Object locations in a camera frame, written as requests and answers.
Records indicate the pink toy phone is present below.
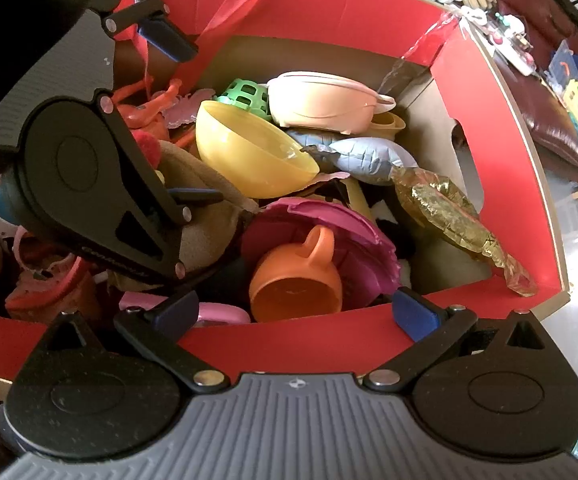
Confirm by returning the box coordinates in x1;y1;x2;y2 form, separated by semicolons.
119;292;251;328

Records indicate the gold foil balloon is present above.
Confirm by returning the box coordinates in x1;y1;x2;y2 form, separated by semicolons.
394;167;540;296

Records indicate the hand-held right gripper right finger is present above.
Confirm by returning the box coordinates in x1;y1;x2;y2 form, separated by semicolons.
363;287;562;395

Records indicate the blue picture book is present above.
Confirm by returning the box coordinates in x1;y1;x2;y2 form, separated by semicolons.
549;40;578;91

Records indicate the orange plastic toy figure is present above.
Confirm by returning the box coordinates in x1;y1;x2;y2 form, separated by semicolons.
114;77;180;133

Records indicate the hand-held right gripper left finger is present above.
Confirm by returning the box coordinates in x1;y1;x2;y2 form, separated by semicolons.
29;287;230;395

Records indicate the beige round plastic toy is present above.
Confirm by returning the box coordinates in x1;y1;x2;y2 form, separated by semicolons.
266;71;397;136

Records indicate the pink translucent plastic piece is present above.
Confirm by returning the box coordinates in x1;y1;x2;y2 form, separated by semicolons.
161;89;217;133

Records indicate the grey deflated foil balloon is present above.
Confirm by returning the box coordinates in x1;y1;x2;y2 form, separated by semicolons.
284;127;420;186

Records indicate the brown leather sofa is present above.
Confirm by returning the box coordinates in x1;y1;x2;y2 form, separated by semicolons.
449;0;578;181

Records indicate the green lattice ball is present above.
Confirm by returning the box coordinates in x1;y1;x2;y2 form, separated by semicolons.
214;77;272;123

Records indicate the orange plastic cup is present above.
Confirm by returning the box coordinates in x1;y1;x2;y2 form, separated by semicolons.
248;225;344;323

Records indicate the magenta scalloped plastic plate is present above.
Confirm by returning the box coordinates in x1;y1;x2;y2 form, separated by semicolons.
241;197;401;306

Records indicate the pile of shiny packets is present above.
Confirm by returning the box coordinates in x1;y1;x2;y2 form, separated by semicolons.
419;0;540;76

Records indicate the yellow plastic bowl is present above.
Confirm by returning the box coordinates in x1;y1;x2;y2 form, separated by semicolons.
195;100;320;200

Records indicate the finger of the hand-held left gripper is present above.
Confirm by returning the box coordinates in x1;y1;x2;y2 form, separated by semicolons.
82;92;225;283
92;0;199;63

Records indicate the red cardboard box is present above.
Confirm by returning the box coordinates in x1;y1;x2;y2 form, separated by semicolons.
0;0;572;401

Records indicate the tan plastic cup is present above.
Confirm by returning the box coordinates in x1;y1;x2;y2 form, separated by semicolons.
369;112;407;141

